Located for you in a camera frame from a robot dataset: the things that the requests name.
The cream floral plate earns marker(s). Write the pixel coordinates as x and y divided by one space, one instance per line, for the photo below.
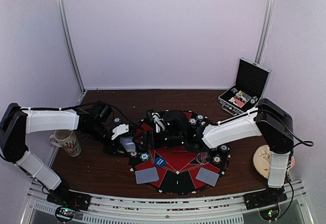
261 160

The orange patterned small plate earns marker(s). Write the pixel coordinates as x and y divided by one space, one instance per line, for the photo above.
292 162

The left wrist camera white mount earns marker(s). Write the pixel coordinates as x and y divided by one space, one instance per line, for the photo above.
119 130

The blue small blind button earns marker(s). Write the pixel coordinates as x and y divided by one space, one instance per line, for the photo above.
159 162

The left aluminium frame post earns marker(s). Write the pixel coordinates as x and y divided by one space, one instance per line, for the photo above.
69 45

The dealt blue card seat two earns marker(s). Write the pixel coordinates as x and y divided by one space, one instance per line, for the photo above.
146 176

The white floral ceramic mug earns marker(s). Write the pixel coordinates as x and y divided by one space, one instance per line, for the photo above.
67 140

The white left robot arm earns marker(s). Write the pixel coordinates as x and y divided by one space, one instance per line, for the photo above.
18 124

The aluminium poker case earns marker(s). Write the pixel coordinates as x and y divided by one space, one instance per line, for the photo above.
250 83

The clear round dealer button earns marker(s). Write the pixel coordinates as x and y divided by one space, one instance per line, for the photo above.
203 158

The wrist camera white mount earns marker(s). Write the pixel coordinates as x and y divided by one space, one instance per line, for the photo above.
119 130
158 122

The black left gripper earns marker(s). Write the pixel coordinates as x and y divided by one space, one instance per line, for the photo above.
110 149

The green chips stack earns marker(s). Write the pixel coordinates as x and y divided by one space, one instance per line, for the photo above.
223 148
199 118

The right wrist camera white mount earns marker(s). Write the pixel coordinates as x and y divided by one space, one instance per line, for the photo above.
158 122

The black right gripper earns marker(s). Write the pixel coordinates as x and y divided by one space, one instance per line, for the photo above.
152 133

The aluminium frame post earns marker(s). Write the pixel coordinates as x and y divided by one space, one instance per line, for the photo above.
69 45
268 17

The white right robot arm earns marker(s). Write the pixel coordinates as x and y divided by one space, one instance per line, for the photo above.
265 120

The right aluminium frame post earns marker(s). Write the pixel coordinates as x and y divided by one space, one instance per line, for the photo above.
268 17

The dealt blue card seat ten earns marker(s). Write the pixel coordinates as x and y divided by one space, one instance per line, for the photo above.
207 176

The round red black poker mat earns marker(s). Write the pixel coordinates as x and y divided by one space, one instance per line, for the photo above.
178 176

